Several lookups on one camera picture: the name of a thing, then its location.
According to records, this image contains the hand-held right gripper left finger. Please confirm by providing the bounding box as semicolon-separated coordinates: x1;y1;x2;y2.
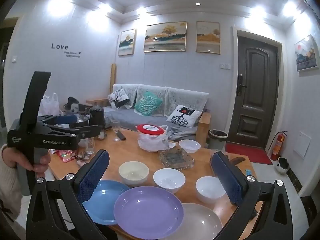
26;149;110;240

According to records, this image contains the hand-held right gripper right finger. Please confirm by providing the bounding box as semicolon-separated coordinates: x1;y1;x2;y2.
210;151;293;240

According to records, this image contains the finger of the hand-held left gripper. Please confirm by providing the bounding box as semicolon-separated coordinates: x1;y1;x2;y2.
41;123;104;139
37;114;78;127

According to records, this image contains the white bowl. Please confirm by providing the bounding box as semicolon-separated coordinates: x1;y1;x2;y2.
178;139;201;155
195;176;227;205
153;168;186;195

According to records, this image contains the blue plate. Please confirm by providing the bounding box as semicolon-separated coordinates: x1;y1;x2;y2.
82;180;131;226

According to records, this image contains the cream bowl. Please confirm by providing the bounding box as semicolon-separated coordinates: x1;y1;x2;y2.
118;161;150;187

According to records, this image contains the pale white plate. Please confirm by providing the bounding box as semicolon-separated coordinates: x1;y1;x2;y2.
162;202;223;240

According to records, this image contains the purple plate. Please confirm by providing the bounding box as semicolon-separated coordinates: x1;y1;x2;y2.
113;186;184;240

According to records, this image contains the person's left forearm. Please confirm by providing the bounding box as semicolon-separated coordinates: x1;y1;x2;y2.
0;152;32;222

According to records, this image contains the person's left hand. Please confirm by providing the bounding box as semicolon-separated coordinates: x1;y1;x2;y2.
1;146;52;173

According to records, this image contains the metal pot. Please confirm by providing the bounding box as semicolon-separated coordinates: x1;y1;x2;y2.
75;104;90;128

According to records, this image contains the grey plush toy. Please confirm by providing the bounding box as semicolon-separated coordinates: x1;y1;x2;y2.
63;97;80;113

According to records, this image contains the small glass cup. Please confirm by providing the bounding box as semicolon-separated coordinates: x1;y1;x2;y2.
86;137;96;155

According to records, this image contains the black kettle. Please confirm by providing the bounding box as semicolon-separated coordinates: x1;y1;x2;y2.
89;107;106;131

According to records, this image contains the white plastic bag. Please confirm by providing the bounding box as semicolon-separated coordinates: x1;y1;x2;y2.
40;92;64;117
137;125;177;153

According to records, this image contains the dark wooden piece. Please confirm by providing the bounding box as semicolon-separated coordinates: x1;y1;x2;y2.
229;156;247;166

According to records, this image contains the wine glass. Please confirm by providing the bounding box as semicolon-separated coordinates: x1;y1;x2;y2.
111;120;122;142

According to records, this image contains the colourful snack packet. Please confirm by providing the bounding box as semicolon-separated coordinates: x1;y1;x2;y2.
55;150;78;164

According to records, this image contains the red door mat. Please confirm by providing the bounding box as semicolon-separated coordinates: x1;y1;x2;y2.
225;142;274;166

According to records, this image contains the grey trash bin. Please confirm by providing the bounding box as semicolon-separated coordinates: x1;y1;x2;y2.
208;129;229;151

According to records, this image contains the black white floral pillow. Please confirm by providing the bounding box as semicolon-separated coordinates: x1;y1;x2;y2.
107;86;131;109

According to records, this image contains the glass ashtray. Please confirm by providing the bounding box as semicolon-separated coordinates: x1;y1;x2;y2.
158;148;195;171

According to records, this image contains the white round helmet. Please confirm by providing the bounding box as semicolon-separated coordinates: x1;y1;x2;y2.
277;157;291;175

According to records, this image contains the wooden board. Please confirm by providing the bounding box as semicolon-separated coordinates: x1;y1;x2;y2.
110;64;118;100

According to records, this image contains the red fire extinguisher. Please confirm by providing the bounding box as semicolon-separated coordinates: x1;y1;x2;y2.
270;131;288;161

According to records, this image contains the red lid container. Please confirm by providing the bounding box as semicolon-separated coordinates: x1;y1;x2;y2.
136;124;166;137

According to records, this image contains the teal leaf pillow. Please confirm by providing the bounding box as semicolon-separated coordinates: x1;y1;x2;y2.
134;91;163;117

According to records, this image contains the grey covered wooden sofa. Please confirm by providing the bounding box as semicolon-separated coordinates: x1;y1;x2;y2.
86;83;212;147

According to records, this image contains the white tree print pillow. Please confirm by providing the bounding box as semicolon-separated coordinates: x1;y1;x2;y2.
165;104;202;128

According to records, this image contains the dark brown door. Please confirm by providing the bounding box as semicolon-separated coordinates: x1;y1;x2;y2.
236;30;283;151

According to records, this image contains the narrow landscape painting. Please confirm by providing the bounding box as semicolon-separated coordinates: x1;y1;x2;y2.
118;28;136;56

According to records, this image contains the wide landscape painting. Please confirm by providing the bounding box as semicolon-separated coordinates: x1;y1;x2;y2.
143;21;188;53

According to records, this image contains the golden tree painting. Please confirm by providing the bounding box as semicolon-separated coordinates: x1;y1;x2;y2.
195;21;221;55

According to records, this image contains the wall lettering sticker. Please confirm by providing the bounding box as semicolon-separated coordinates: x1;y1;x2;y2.
51;43;83;58

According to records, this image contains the white wall panel box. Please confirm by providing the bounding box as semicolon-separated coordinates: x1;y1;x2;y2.
293;130;312;159

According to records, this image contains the mountain painting white frame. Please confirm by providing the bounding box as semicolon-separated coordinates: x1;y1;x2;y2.
294;34;320;73

